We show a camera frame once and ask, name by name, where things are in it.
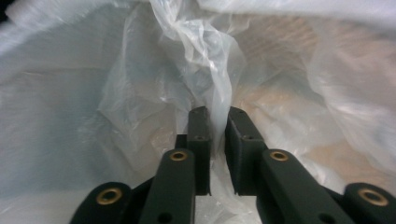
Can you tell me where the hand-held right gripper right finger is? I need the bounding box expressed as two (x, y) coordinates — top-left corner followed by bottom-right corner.
(224, 105), (269, 197)

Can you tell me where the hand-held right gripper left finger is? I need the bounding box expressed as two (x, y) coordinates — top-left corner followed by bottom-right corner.
(175, 105), (213, 197)

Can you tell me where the white plastic bag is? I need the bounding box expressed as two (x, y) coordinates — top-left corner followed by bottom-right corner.
(0, 0), (396, 224)

